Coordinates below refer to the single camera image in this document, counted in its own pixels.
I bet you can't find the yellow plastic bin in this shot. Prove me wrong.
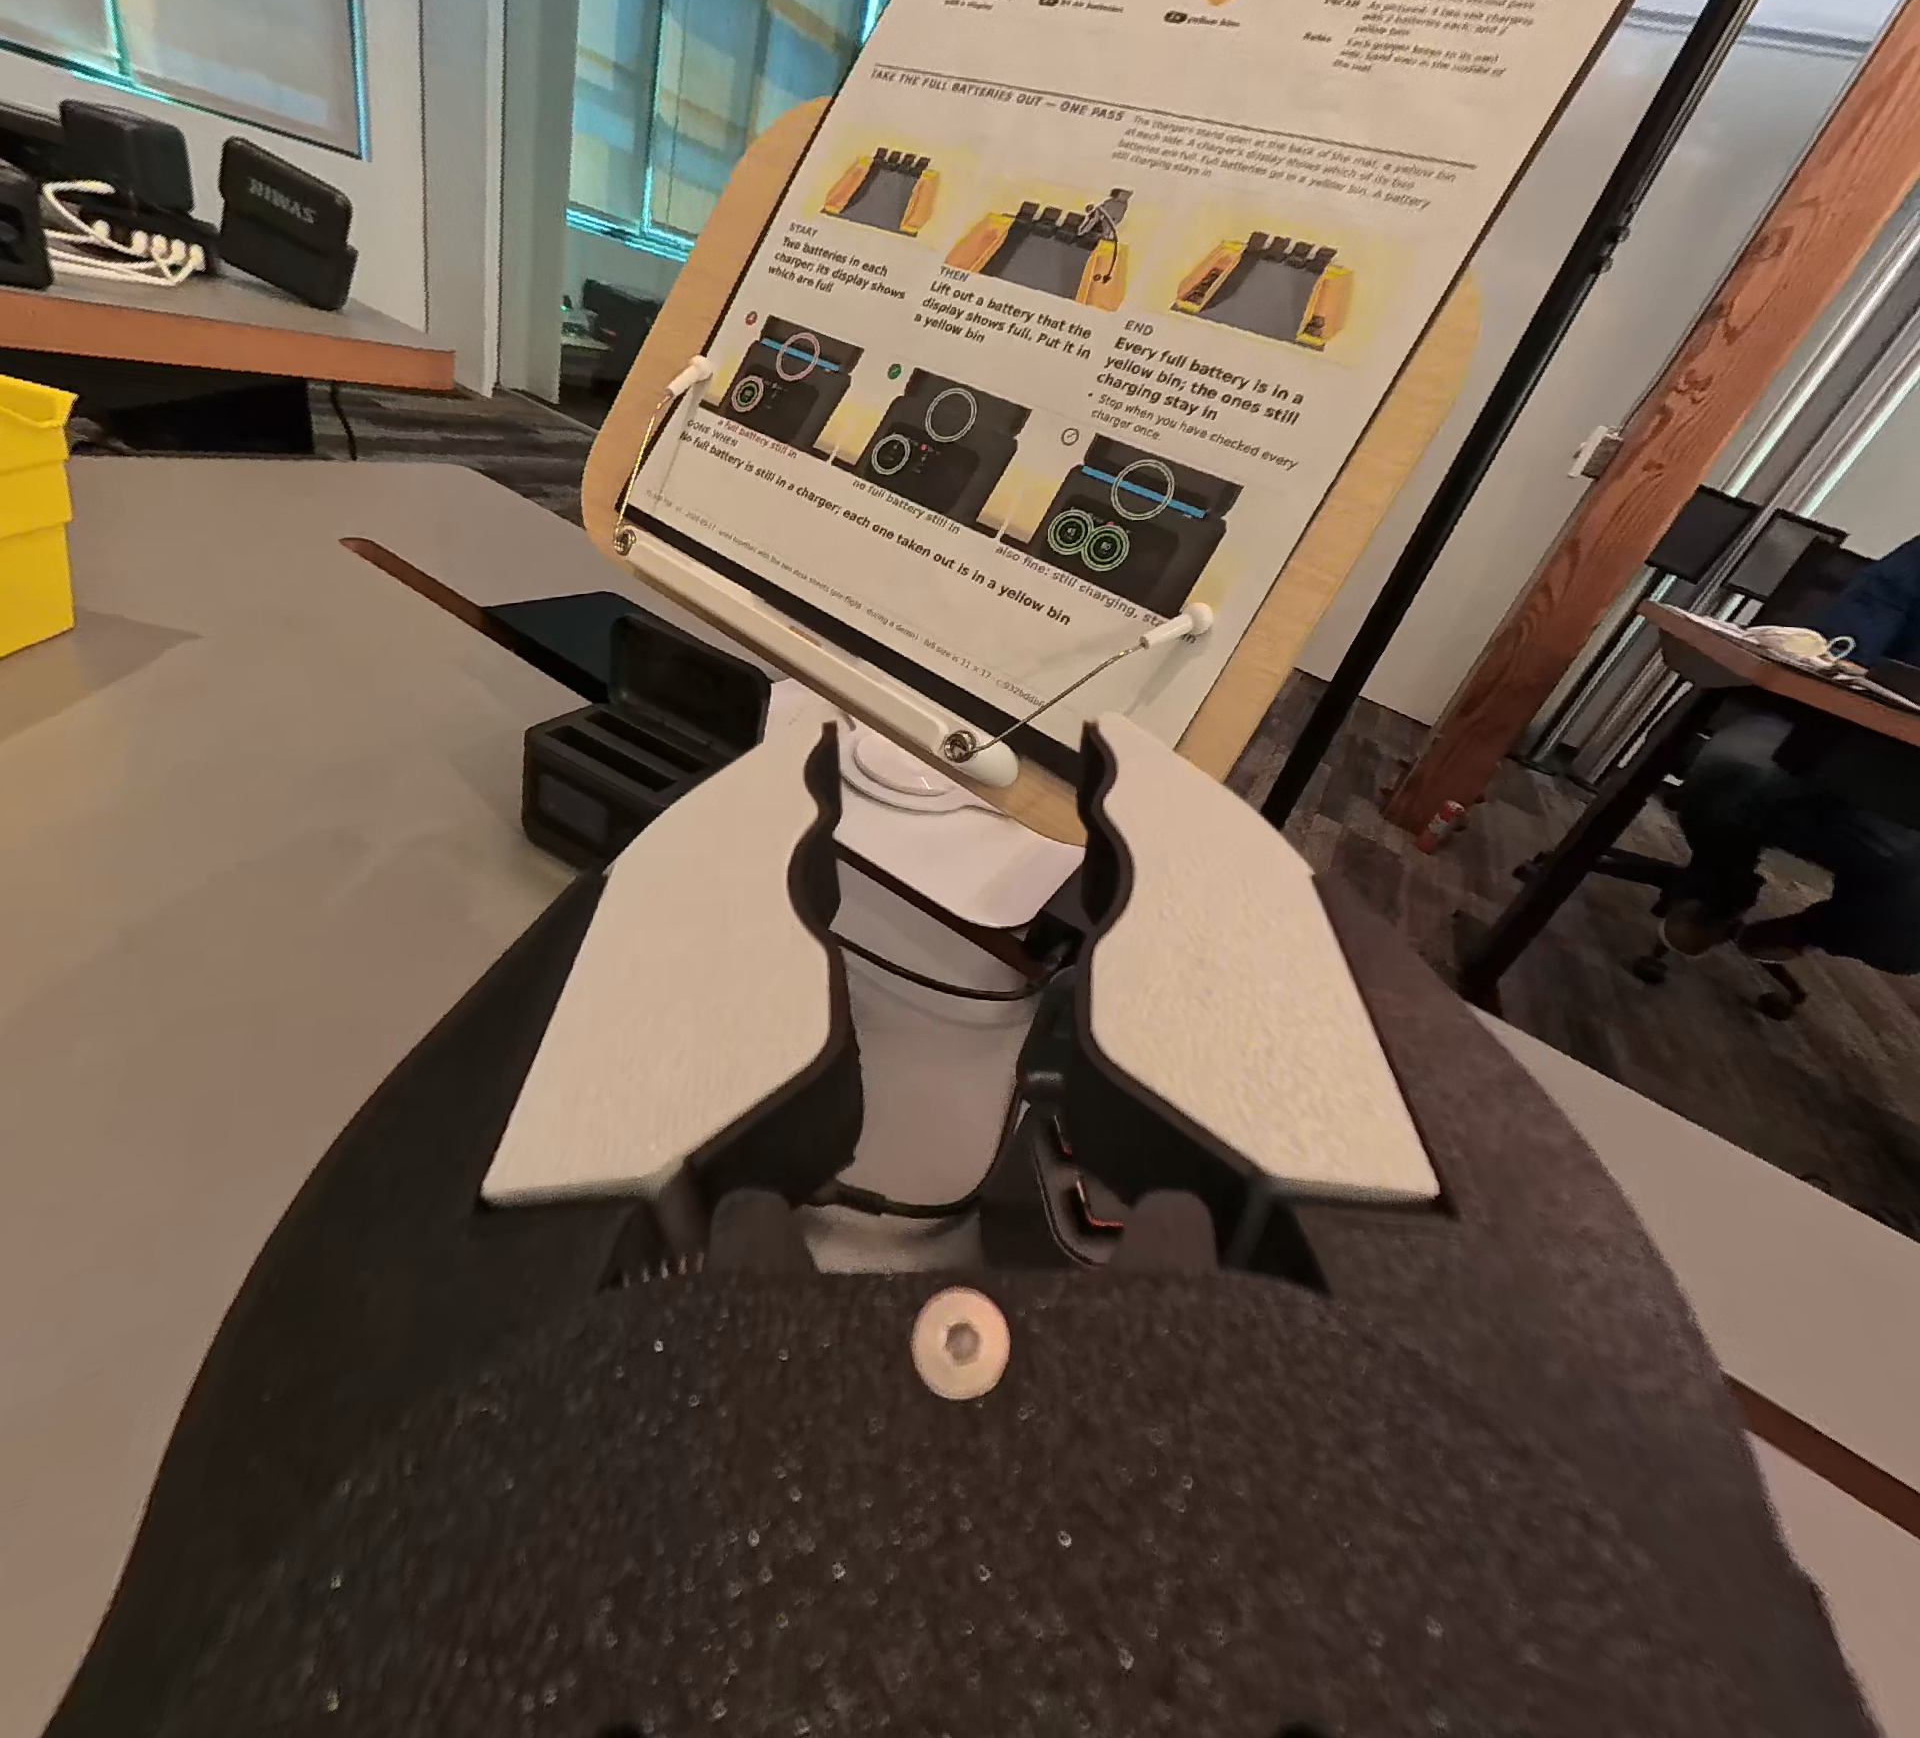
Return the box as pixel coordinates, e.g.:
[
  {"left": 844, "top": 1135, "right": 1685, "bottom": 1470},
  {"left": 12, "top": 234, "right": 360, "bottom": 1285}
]
[{"left": 0, "top": 371, "right": 73, "bottom": 663}]

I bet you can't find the black computer monitor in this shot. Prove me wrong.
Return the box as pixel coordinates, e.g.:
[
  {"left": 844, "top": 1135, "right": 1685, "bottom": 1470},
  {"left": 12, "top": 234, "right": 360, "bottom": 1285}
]
[{"left": 1644, "top": 486, "right": 1854, "bottom": 627}]

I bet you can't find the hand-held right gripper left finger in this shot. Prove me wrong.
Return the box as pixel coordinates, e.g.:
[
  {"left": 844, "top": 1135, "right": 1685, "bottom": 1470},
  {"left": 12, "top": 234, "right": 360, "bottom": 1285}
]
[{"left": 481, "top": 714, "right": 869, "bottom": 1210}]

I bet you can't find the brown wooden post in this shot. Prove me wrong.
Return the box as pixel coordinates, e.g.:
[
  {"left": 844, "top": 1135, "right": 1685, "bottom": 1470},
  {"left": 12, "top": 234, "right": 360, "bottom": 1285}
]
[{"left": 1387, "top": 20, "right": 1920, "bottom": 848}]

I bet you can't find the black metal leg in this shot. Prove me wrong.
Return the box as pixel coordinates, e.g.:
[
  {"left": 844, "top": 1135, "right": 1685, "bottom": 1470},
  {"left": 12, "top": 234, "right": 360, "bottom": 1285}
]
[{"left": 1262, "top": 0, "right": 1870, "bottom": 825}]

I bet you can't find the wooden side table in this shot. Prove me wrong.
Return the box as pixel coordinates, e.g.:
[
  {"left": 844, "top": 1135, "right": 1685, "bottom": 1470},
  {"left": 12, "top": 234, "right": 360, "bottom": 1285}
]
[{"left": 1452, "top": 605, "right": 1920, "bottom": 1009}]

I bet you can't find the wooden work table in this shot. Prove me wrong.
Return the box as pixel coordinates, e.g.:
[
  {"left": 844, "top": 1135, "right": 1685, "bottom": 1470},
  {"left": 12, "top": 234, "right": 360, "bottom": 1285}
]
[{"left": 0, "top": 271, "right": 461, "bottom": 397}]

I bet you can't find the black battery charger case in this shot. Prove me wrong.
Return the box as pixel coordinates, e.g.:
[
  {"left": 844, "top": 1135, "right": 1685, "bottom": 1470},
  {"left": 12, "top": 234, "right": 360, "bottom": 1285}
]
[{"left": 516, "top": 618, "right": 780, "bottom": 873}]

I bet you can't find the white coiled cable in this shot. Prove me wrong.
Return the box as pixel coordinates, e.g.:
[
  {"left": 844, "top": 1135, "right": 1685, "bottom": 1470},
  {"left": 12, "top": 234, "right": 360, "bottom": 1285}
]
[{"left": 35, "top": 176, "right": 216, "bottom": 293}]

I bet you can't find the thin grey cord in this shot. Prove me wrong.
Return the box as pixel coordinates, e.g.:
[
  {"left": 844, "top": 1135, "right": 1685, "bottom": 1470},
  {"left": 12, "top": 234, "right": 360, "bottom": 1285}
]
[
  {"left": 642, "top": 350, "right": 715, "bottom": 533},
  {"left": 983, "top": 605, "right": 1218, "bottom": 755}
]

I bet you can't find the wooden instruction board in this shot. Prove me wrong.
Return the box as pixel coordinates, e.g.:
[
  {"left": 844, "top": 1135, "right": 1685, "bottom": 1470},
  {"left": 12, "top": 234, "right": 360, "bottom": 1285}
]
[{"left": 580, "top": 0, "right": 1744, "bottom": 858}]

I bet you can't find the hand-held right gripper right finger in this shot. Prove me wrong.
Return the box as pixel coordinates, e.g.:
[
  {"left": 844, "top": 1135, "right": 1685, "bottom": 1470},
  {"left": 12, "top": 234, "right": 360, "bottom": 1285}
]
[{"left": 1077, "top": 714, "right": 1437, "bottom": 1208}]

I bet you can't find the dark flat mat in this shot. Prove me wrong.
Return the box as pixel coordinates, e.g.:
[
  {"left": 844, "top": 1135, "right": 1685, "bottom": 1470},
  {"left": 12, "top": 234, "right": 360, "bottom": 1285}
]
[{"left": 481, "top": 586, "right": 654, "bottom": 711}]

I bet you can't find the black charging cable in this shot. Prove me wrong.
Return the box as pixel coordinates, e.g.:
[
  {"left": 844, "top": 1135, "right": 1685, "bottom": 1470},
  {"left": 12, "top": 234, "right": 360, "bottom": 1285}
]
[{"left": 826, "top": 920, "right": 1056, "bottom": 1001}]

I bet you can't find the white clip bar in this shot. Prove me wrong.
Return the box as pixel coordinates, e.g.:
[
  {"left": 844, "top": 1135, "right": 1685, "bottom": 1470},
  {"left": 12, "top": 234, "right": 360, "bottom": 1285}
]
[{"left": 617, "top": 519, "right": 1027, "bottom": 797}]

